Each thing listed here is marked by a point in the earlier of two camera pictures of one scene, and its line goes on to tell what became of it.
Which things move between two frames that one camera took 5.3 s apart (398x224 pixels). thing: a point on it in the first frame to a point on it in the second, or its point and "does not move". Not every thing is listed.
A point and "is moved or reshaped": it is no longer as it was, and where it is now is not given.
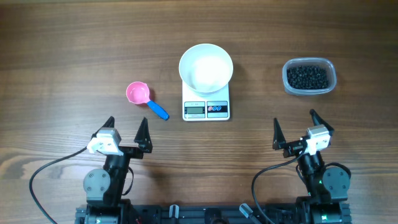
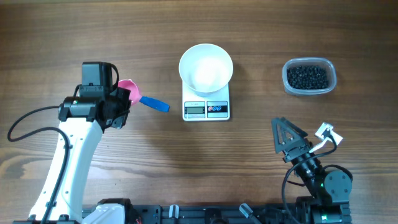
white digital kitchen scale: (197, 107) does not move
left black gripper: (143, 145) to (125, 94)
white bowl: (206, 68) does not move
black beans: (308, 77) does not move
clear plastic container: (308, 76) does not move
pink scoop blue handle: (138, 93) is moved or reshaped
